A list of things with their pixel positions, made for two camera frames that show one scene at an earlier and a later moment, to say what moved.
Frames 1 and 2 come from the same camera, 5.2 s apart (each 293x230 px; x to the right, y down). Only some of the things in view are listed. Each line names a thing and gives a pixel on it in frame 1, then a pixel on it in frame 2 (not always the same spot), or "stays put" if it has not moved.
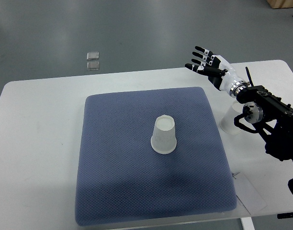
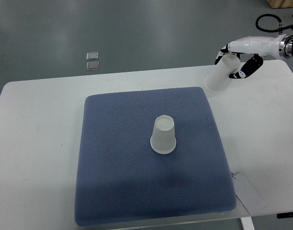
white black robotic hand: x=219 y=72 to x=278 y=47
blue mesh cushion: x=120 y=178 stays put
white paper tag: x=247 y=194 stays put
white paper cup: x=163 y=140 stays put
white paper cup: x=227 y=123 to x=219 y=80
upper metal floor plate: x=93 y=55 stays put
